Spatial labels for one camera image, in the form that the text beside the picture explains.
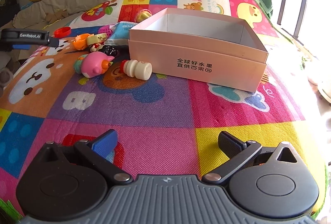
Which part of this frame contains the red plastic lid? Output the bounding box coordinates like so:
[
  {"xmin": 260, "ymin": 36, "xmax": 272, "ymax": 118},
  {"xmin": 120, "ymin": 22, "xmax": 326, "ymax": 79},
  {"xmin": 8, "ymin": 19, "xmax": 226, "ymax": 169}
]
[{"xmin": 53, "ymin": 26, "xmax": 71, "ymax": 39}]

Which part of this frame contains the orange pumpkin toy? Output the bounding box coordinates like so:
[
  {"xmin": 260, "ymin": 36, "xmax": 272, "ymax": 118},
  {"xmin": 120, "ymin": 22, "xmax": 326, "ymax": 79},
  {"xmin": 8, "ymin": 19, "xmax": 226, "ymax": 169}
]
[{"xmin": 72, "ymin": 33, "xmax": 93, "ymax": 50}]

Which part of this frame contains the pink pig toy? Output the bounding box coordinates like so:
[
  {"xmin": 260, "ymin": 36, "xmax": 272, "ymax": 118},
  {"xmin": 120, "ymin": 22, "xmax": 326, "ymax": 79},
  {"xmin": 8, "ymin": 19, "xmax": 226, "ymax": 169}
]
[{"xmin": 73, "ymin": 52, "xmax": 114, "ymax": 79}]

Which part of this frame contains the white toy bottle red cap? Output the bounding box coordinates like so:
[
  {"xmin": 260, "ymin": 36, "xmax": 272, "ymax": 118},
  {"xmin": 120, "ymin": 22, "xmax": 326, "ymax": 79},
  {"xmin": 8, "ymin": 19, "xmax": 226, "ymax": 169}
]
[{"xmin": 120, "ymin": 60, "xmax": 153, "ymax": 81}]

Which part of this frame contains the black round toy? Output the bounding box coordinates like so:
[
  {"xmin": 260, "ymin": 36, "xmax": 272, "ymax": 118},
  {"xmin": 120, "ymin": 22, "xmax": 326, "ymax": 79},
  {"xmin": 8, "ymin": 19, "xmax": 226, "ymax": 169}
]
[{"xmin": 98, "ymin": 45, "xmax": 120, "ymax": 58}]

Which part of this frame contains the blue wet wipes packet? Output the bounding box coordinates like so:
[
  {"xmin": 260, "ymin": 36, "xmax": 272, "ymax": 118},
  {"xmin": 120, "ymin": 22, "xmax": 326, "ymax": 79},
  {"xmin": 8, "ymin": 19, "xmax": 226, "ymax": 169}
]
[{"xmin": 104, "ymin": 21, "xmax": 137, "ymax": 46}]

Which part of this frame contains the yellow pink cupcake toy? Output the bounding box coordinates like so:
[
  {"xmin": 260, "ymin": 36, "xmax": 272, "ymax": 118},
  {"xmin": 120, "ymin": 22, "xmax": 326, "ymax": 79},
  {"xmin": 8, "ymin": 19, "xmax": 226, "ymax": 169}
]
[{"xmin": 135, "ymin": 9, "xmax": 152, "ymax": 23}]

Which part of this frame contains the pink mesh ball toy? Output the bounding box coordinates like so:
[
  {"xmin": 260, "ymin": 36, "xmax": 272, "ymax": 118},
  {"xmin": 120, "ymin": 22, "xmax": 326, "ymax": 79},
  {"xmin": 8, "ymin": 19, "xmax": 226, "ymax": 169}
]
[{"xmin": 98, "ymin": 25, "xmax": 113, "ymax": 37}]

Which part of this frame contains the beige sofa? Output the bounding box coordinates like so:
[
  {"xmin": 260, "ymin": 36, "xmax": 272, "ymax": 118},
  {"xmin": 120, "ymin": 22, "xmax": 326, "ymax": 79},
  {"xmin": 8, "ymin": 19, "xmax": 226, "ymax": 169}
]
[{"xmin": 0, "ymin": 0, "xmax": 177, "ymax": 31}]

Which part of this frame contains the colourful cartoon play mat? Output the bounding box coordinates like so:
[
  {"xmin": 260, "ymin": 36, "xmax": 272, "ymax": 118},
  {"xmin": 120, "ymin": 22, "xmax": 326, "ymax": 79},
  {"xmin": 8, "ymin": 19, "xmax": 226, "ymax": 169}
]
[{"xmin": 1, "ymin": 0, "xmax": 326, "ymax": 212}]

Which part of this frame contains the pink cardboard box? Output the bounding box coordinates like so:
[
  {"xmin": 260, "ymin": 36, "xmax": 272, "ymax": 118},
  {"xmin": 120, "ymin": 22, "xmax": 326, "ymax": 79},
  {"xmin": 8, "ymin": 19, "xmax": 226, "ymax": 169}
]
[{"xmin": 128, "ymin": 8, "xmax": 268, "ymax": 92}]

